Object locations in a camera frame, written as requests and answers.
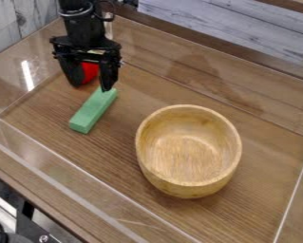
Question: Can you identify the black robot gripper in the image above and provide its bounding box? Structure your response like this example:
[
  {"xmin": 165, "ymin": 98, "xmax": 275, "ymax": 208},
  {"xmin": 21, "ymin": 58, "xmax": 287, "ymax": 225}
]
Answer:
[{"xmin": 49, "ymin": 10, "xmax": 121, "ymax": 92}]

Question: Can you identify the green rectangular block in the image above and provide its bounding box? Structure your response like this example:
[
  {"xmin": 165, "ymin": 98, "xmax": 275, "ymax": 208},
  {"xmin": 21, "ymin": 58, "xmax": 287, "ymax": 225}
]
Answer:
[{"xmin": 68, "ymin": 88, "xmax": 117, "ymax": 134}]

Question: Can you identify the light wooden bowl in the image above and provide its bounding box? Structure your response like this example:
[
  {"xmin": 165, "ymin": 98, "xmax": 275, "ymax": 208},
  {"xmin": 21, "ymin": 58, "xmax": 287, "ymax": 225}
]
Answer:
[{"xmin": 135, "ymin": 104, "xmax": 242, "ymax": 198}]

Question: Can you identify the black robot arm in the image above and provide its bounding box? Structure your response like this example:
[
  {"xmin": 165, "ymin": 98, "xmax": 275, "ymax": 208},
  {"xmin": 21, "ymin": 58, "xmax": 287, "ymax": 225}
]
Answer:
[{"xmin": 49, "ymin": 0, "xmax": 121, "ymax": 92}]

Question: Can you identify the red plush strawberry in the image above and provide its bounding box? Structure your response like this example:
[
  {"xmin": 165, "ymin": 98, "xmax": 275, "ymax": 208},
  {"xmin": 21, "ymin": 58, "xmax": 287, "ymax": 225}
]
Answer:
[{"xmin": 81, "ymin": 63, "xmax": 99, "ymax": 84}]

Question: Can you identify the clear acrylic tray wall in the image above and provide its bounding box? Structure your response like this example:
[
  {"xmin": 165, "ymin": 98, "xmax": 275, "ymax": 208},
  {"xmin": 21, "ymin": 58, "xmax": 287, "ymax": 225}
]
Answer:
[{"xmin": 0, "ymin": 110, "xmax": 200, "ymax": 243}]

